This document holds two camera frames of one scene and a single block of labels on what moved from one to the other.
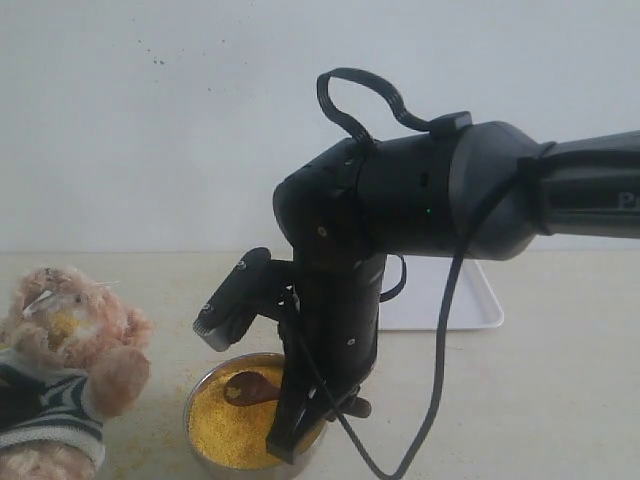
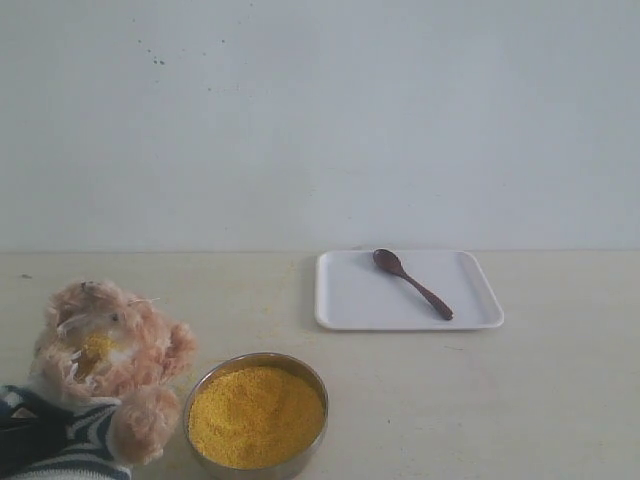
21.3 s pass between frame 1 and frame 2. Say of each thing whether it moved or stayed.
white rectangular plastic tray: stayed
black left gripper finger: moved
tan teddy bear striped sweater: moved
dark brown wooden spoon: moved
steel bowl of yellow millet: stayed
